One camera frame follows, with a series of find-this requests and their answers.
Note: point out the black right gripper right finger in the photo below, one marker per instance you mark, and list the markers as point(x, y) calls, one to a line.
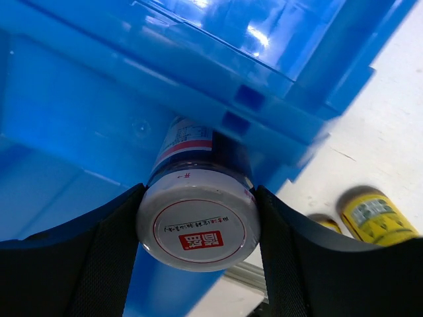
point(311, 270)

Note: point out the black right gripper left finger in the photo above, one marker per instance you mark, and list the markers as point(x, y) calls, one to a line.
point(80, 268)

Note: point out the yellow label sauce bottle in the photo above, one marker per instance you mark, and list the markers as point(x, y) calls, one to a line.
point(372, 217)
point(326, 221)

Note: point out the yellow label sauce bottle front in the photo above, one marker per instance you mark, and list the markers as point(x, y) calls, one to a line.
point(326, 221)

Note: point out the blue plastic divided bin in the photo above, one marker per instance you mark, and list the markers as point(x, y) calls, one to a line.
point(90, 88)

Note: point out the aluminium table edge rail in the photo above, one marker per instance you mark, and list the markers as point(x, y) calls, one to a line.
point(247, 274)

